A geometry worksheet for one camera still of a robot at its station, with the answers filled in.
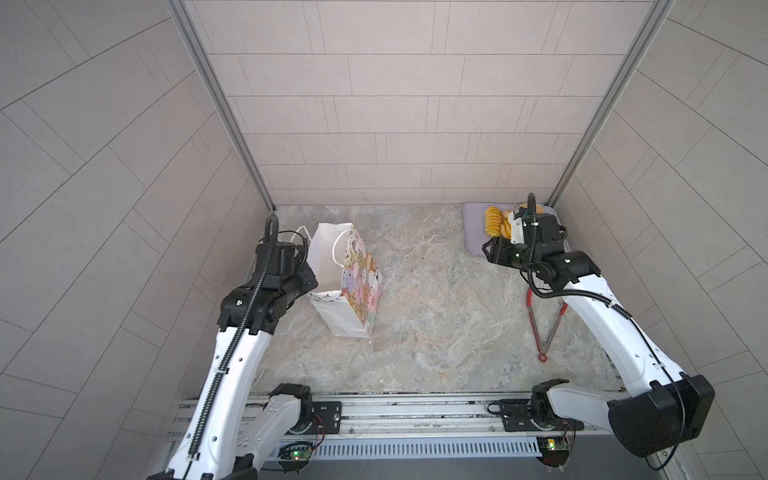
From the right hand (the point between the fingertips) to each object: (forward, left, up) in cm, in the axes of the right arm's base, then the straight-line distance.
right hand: (488, 247), depth 78 cm
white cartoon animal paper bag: (-9, +36, +2) cm, 37 cm away
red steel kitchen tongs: (-20, -14, -21) cm, 33 cm away
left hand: (-5, +44, +3) cm, 45 cm away
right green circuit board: (-40, -11, -24) cm, 48 cm away
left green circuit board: (-39, +49, -18) cm, 65 cm away
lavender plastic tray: (+27, -6, -21) cm, 35 cm away
